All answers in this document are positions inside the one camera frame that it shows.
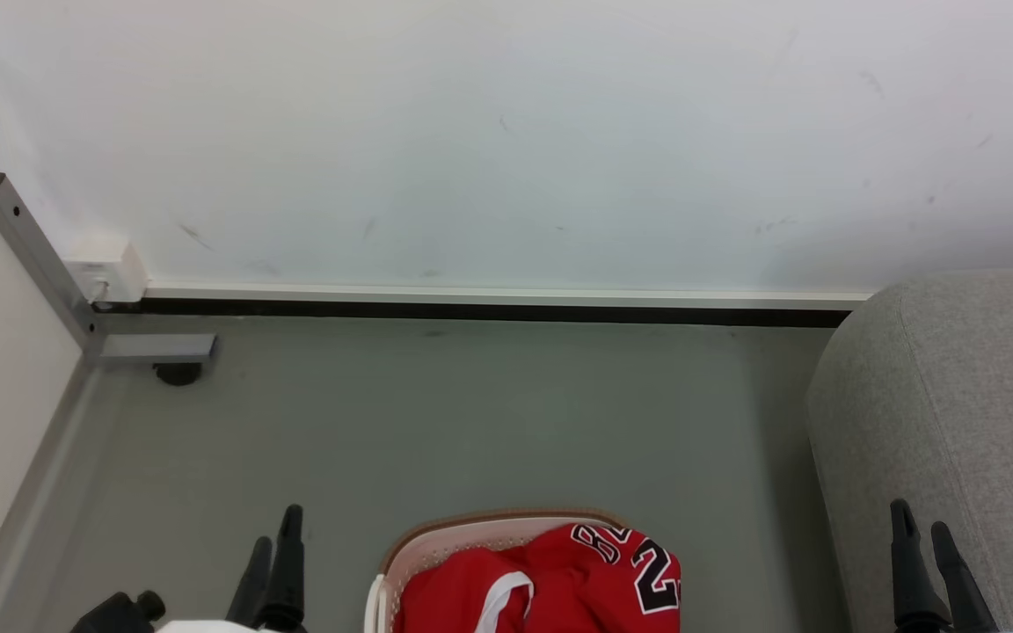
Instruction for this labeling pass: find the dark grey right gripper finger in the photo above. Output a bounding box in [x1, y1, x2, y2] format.
[890, 498, 951, 633]
[930, 521, 1001, 633]

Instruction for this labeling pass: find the grey skirting board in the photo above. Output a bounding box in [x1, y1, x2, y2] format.
[0, 352, 113, 633]

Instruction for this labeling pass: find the black skirting strip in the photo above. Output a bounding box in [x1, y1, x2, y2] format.
[91, 298, 856, 330]

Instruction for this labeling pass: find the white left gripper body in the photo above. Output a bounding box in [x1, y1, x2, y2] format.
[155, 620, 263, 633]

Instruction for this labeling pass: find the white laundry basket brown rim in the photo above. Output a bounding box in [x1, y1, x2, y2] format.
[363, 507, 632, 633]

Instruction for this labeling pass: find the white wall socket box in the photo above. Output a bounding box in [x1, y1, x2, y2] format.
[64, 235, 149, 305]

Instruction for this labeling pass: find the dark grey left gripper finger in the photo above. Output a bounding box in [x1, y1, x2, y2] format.
[226, 536, 274, 629]
[258, 504, 308, 633]

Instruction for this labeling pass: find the grey fabric sofa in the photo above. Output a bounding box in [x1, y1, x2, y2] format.
[806, 268, 1013, 633]

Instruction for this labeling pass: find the black round frame foot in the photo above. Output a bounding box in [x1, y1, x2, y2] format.
[153, 360, 205, 388]

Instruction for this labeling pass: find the red basketball jersey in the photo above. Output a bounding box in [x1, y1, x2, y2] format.
[393, 523, 682, 633]

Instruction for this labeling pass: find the grey metal frame bracket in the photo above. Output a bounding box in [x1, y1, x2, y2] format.
[0, 171, 218, 369]

